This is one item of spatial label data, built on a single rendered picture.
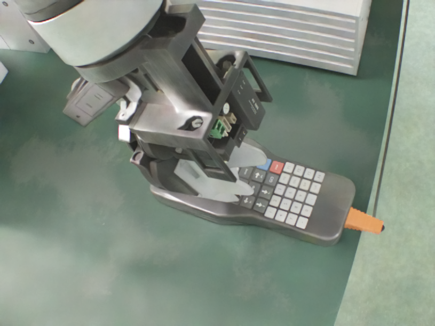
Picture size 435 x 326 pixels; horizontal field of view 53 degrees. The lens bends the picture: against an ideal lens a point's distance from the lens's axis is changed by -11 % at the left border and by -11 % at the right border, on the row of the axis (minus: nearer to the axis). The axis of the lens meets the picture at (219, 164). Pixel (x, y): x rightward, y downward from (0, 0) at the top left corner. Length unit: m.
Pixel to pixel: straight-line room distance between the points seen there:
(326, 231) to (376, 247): 0.82
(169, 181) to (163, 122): 0.07
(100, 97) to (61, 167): 0.25
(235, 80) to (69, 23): 0.12
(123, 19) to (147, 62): 0.03
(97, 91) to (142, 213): 0.20
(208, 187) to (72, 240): 0.18
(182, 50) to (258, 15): 0.26
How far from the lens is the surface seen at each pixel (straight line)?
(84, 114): 0.38
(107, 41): 0.26
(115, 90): 0.31
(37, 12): 0.25
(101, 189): 0.53
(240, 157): 0.40
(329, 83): 0.55
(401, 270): 1.25
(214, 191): 0.41
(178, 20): 0.27
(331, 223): 0.44
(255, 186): 0.45
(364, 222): 0.45
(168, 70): 0.27
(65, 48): 0.27
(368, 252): 1.25
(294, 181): 0.45
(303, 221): 0.44
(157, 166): 0.35
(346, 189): 0.45
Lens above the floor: 1.18
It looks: 60 degrees down
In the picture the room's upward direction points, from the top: 21 degrees counter-clockwise
